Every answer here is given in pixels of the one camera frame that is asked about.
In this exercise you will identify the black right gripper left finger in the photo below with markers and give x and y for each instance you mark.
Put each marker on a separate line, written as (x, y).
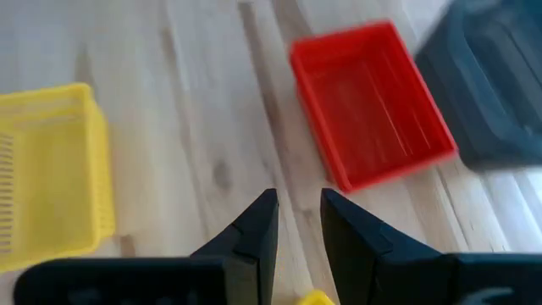
(254, 254)

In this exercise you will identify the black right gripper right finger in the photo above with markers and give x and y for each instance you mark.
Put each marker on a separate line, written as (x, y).
(364, 262)

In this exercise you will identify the yellow slotted plastic basket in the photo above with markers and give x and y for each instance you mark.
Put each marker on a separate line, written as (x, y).
(55, 178)
(315, 298)

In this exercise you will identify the red slotted plastic basket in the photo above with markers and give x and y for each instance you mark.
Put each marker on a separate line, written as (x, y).
(368, 106)

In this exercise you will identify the grey plastic storage bin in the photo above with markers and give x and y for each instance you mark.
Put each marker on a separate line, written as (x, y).
(491, 84)

